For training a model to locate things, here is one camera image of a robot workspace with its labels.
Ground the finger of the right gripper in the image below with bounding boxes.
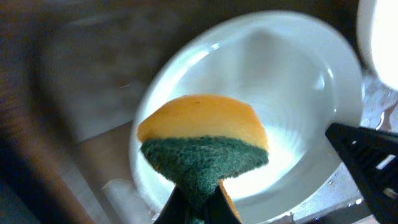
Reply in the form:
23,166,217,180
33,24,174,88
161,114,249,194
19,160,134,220
325,123,397,223

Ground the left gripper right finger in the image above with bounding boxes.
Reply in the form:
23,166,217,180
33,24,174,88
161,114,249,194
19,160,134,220
205,185,241,224

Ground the brown serving tray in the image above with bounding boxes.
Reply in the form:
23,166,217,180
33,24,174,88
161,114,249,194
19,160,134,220
34,1,397,223

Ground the yellow green sponge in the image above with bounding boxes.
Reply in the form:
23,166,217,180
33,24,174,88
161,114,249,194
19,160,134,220
137,95,269,223

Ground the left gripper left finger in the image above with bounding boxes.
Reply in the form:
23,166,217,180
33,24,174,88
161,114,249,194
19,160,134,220
154,186,190,224

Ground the cream white plate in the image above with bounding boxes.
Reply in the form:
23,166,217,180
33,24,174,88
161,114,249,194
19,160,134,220
356,0,397,90

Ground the light blue plate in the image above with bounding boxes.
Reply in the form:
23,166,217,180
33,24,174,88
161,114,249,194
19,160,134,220
132,11,363,223

